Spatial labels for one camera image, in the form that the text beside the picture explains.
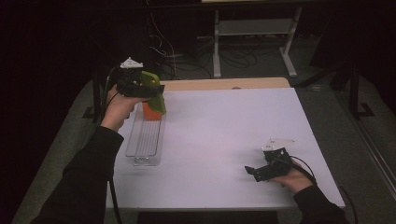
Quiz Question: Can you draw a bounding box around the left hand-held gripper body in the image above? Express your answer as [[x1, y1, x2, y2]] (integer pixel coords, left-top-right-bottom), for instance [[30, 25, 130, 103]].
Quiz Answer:
[[115, 57, 154, 98]]

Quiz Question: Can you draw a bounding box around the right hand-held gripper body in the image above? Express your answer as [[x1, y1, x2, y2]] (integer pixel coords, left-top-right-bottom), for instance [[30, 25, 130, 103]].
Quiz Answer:
[[253, 138, 297, 183]]

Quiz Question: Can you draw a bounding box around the green cartoon phone case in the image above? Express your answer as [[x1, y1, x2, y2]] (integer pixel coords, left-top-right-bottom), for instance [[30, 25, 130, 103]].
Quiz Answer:
[[140, 70, 167, 116]]

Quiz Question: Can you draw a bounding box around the orange phone case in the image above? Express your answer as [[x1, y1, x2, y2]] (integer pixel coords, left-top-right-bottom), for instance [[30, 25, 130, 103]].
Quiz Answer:
[[142, 102, 163, 121]]

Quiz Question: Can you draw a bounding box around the clear plastic storage bin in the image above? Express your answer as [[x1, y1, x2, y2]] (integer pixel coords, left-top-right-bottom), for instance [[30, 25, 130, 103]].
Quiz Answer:
[[125, 102, 166, 166]]

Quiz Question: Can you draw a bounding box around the person's right hand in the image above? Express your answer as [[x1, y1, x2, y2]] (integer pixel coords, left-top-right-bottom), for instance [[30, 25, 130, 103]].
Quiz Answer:
[[269, 169, 314, 194]]

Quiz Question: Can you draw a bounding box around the person's left hand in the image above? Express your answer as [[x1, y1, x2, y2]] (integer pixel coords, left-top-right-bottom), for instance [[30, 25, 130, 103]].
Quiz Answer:
[[100, 84, 148, 133]]

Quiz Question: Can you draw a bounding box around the black metal stand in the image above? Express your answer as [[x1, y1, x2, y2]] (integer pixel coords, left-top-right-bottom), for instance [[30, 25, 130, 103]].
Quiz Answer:
[[348, 62, 375, 120], [82, 73, 104, 122]]

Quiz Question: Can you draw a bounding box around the beige wooden table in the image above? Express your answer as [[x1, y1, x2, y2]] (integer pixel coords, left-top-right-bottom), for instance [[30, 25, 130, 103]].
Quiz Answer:
[[160, 77, 291, 93]]

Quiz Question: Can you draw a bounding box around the right hand-held gripper black cable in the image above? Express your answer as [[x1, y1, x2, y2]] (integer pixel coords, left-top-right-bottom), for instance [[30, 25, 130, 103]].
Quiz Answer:
[[289, 155, 359, 224]]

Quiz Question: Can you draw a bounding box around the hand-held gripper black cable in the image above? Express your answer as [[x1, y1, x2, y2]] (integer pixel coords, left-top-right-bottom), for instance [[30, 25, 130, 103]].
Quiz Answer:
[[289, 155, 359, 224], [101, 66, 124, 224]]

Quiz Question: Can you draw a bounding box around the tangle of floor cables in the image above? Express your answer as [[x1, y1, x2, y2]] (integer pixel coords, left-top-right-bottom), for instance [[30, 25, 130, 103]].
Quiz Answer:
[[146, 12, 260, 80]]

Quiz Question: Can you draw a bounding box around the white metal table frame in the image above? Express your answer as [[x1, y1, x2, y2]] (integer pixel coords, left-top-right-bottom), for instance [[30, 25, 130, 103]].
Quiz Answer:
[[212, 7, 303, 78]]

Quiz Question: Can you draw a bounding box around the left hand-held gripper black cable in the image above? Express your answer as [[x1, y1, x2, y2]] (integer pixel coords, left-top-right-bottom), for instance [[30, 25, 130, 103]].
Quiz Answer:
[[101, 66, 124, 224]]

